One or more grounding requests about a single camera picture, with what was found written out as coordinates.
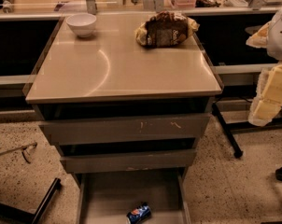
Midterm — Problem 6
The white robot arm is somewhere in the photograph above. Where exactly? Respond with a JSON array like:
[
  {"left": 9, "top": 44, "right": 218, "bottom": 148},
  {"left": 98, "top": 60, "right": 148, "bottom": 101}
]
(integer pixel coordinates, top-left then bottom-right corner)
[{"left": 246, "top": 7, "right": 282, "bottom": 127}]

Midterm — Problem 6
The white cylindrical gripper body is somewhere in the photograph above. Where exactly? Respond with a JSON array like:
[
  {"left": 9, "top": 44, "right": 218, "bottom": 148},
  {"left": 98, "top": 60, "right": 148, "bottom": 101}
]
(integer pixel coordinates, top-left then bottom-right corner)
[{"left": 246, "top": 23, "right": 269, "bottom": 49}]

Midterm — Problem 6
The grey drawer cabinet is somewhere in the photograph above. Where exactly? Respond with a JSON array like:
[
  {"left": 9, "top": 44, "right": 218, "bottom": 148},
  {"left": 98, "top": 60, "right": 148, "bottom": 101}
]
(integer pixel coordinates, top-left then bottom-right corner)
[{"left": 22, "top": 12, "right": 225, "bottom": 224}]

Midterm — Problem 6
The blue pepsi can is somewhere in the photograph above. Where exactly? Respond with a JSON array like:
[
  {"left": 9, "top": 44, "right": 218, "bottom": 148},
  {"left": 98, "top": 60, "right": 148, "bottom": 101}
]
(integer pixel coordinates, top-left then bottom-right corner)
[{"left": 126, "top": 203, "right": 151, "bottom": 224}]

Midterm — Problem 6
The grey middle drawer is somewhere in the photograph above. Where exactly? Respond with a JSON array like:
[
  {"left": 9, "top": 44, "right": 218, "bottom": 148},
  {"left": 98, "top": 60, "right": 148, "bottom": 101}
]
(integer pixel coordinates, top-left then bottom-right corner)
[{"left": 61, "top": 149, "right": 196, "bottom": 174}]

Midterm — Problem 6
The grey drawer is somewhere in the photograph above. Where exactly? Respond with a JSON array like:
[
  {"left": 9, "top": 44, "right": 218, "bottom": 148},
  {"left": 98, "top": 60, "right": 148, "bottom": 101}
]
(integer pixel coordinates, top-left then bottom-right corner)
[
  {"left": 40, "top": 113, "right": 210, "bottom": 146},
  {"left": 61, "top": 149, "right": 196, "bottom": 174},
  {"left": 76, "top": 169, "right": 191, "bottom": 224}
]

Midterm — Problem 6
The black bar on floor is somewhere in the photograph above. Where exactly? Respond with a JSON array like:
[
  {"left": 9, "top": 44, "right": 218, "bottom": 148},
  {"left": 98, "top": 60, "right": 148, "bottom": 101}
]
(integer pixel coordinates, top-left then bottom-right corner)
[{"left": 0, "top": 178, "right": 62, "bottom": 224}]

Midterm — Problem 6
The white ceramic bowl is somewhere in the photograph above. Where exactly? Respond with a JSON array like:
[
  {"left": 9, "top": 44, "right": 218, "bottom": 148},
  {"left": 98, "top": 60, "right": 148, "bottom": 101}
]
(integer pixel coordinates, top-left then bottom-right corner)
[{"left": 66, "top": 13, "right": 97, "bottom": 37}]

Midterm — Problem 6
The grey top drawer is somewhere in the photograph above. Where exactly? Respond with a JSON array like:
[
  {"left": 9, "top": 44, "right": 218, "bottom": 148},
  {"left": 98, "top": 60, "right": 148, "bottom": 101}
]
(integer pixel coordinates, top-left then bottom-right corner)
[{"left": 40, "top": 113, "right": 210, "bottom": 146}]

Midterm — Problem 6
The grey metal floor tool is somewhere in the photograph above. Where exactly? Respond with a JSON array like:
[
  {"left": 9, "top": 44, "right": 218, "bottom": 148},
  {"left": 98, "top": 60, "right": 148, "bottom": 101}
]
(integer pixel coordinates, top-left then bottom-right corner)
[{"left": 0, "top": 142, "right": 37, "bottom": 163}]

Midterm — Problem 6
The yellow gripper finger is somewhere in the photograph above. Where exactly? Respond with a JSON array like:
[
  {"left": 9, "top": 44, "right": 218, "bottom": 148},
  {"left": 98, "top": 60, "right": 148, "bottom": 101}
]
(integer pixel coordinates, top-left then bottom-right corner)
[
  {"left": 261, "top": 63, "right": 282, "bottom": 105},
  {"left": 248, "top": 97, "right": 281, "bottom": 127}
]

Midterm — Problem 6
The grey bottom drawer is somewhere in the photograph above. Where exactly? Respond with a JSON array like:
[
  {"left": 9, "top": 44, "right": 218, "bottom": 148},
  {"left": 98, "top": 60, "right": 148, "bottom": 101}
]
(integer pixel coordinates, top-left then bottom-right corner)
[{"left": 76, "top": 169, "right": 191, "bottom": 224}]

